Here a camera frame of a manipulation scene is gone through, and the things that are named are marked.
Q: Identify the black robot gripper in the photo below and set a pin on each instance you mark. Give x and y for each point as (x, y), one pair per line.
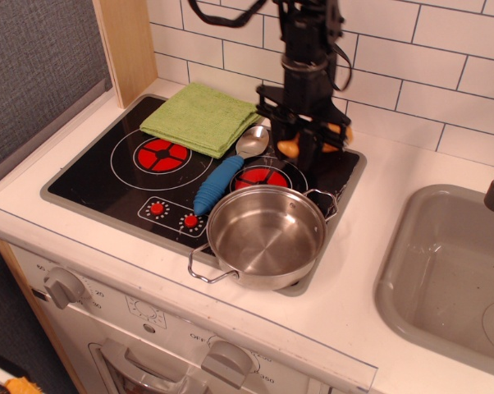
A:
(303, 105)

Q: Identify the orange toy chicken drumstick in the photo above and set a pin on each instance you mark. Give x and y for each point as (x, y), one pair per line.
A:
(291, 149)

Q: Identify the stainless steel pot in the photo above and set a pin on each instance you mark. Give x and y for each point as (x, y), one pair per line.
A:
(268, 237)

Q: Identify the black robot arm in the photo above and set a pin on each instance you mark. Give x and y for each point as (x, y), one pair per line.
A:
(310, 31)

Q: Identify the green folded cloth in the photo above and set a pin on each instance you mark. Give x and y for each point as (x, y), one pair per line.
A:
(201, 119)

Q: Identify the red right stove knob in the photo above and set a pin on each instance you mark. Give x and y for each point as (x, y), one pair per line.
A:
(191, 221)

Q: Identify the red stove knob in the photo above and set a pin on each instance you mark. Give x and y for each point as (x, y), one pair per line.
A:
(191, 221)
(157, 209)

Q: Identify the red left stove knob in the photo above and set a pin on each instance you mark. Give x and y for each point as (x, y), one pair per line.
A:
(157, 209)

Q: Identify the black toy stovetop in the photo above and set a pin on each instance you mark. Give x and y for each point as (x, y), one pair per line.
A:
(124, 171)

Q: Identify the grey toy sink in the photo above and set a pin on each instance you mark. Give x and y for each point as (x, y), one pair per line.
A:
(436, 287)

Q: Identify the grey oven knob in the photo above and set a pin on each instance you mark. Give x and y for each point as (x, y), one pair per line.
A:
(228, 363)

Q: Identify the white toy oven front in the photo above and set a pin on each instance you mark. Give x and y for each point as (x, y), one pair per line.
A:
(162, 341)

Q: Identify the grey timer knob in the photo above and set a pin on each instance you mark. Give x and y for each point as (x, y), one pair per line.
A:
(63, 287)

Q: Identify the orange object bottom left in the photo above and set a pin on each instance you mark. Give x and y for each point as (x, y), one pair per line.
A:
(22, 386)

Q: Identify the blue handled metal spoon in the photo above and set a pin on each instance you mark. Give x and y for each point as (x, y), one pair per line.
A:
(253, 142)

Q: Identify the wooden side post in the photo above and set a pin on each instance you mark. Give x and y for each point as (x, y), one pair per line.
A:
(128, 46)

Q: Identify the grey oven door handle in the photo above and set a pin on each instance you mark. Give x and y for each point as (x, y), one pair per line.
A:
(132, 376)

